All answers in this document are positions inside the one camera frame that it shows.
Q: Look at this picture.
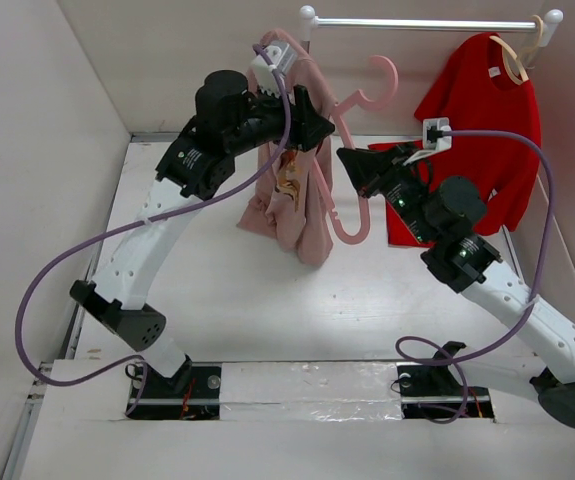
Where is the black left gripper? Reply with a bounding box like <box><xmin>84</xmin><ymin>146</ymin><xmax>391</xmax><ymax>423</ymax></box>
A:
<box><xmin>224</xmin><ymin>76</ymin><xmax>333</xmax><ymax>156</ymax></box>

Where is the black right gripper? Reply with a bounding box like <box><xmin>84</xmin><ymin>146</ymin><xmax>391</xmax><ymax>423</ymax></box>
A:
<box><xmin>337</xmin><ymin>140</ymin><xmax>437</xmax><ymax>244</ymax></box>

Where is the pink plastic hanger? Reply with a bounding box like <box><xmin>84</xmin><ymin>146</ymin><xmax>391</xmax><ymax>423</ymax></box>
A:
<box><xmin>311</xmin><ymin>54</ymin><xmax>400</xmax><ymax>246</ymax></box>

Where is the pink t-shirt with print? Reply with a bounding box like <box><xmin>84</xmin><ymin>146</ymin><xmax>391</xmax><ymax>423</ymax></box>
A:
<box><xmin>238</xmin><ymin>29</ymin><xmax>336</xmax><ymax>267</ymax></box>

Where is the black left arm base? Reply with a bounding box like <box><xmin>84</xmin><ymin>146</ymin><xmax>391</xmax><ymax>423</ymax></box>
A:
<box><xmin>125</xmin><ymin>363</ymin><xmax>222</xmax><ymax>421</ymax></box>

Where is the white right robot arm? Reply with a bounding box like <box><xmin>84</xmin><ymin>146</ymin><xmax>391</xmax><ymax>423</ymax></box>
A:
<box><xmin>337</xmin><ymin>143</ymin><xmax>575</xmax><ymax>429</ymax></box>

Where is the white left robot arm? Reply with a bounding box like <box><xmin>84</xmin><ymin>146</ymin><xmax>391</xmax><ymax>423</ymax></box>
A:
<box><xmin>70</xmin><ymin>70</ymin><xmax>334</xmax><ymax>397</ymax></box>

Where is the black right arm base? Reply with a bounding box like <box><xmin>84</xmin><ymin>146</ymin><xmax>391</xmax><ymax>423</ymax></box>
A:
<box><xmin>390</xmin><ymin>362</ymin><xmax>495</xmax><ymax>422</ymax></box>

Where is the red t-shirt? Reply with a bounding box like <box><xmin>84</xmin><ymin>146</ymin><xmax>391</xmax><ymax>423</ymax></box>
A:
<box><xmin>367</xmin><ymin>32</ymin><xmax>542</xmax><ymax>249</ymax></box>

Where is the beige wooden hanger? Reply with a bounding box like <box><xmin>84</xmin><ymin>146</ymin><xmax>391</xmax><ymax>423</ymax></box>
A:
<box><xmin>489</xmin><ymin>15</ymin><xmax>545</xmax><ymax>85</ymax></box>

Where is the silver clothes rack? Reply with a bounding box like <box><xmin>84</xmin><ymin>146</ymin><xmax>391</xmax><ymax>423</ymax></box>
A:
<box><xmin>298</xmin><ymin>5</ymin><xmax>564</xmax><ymax>47</ymax></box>

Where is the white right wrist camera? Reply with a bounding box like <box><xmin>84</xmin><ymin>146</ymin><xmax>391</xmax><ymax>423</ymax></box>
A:
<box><xmin>405</xmin><ymin>117</ymin><xmax>452</xmax><ymax>165</ymax></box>

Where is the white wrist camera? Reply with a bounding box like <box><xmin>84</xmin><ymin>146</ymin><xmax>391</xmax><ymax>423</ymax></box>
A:
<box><xmin>250</xmin><ymin>40</ymin><xmax>298</xmax><ymax>98</ymax></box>
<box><xmin>405</xmin><ymin>117</ymin><xmax>452</xmax><ymax>165</ymax></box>

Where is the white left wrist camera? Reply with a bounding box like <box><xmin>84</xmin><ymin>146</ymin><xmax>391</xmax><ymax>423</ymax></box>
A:
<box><xmin>250</xmin><ymin>40</ymin><xmax>298</xmax><ymax>98</ymax></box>

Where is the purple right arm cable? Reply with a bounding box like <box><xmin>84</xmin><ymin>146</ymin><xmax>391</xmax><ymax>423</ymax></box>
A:
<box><xmin>394</xmin><ymin>127</ymin><xmax>554</xmax><ymax>424</ymax></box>

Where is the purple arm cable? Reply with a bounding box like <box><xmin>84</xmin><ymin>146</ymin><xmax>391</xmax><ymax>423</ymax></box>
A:
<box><xmin>15</xmin><ymin>43</ymin><xmax>293</xmax><ymax>419</ymax></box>
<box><xmin>394</xmin><ymin>127</ymin><xmax>554</xmax><ymax>424</ymax></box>

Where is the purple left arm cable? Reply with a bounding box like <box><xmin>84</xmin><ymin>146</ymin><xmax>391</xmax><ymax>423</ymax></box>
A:
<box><xmin>15</xmin><ymin>43</ymin><xmax>293</xmax><ymax>419</ymax></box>

